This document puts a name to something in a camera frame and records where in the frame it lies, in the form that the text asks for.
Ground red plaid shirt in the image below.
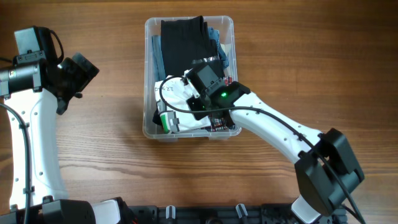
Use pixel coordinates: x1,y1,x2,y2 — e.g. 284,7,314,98
152,74,236,132

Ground white printed t-shirt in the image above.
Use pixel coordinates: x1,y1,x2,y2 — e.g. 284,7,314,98
154,78,211,134

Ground blue jeans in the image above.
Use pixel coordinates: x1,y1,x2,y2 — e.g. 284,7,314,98
152,27,229,82

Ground black garment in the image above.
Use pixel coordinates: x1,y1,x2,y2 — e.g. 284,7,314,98
160,16,224,77

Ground cream cloth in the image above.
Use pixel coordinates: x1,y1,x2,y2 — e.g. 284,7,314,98
221,44,231,57

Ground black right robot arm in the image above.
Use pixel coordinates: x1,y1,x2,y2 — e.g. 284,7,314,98
187,78,364,223

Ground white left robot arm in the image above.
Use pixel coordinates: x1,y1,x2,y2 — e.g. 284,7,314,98
1,53,138,223

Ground clear plastic storage bin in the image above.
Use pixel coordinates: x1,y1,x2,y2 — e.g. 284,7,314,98
142,16,242,142

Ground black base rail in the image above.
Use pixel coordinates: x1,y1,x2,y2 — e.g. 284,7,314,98
129,203,301,224

